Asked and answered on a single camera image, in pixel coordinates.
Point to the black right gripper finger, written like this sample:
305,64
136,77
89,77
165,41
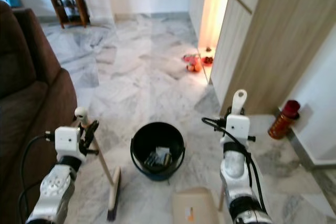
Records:
228,112

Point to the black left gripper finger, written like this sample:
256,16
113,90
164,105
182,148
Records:
90,130

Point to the beige broom with white knob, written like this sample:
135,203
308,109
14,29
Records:
114,195

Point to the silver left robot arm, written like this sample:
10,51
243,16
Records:
55,187

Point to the red orange cylinder canister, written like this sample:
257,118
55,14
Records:
283,120

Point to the red plate with oranges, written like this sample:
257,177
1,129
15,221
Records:
192,64

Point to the brown fabric sofa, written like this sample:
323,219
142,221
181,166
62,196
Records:
31,98

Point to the light wooden cabinet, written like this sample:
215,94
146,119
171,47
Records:
268,35

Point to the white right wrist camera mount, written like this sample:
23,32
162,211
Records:
238,128

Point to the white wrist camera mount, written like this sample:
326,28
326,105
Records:
67,140
238,128

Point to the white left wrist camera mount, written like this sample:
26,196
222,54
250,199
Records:
67,140

